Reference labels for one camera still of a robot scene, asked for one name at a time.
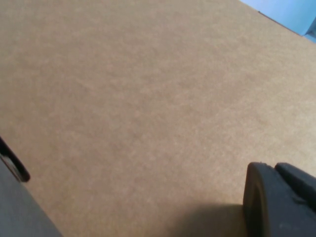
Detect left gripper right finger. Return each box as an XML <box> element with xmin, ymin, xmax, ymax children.
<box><xmin>242</xmin><ymin>161</ymin><xmax>316</xmax><ymax>237</ymax></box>

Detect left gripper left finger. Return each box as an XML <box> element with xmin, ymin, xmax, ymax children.
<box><xmin>0</xmin><ymin>135</ymin><xmax>62</xmax><ymax>237</ymax></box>

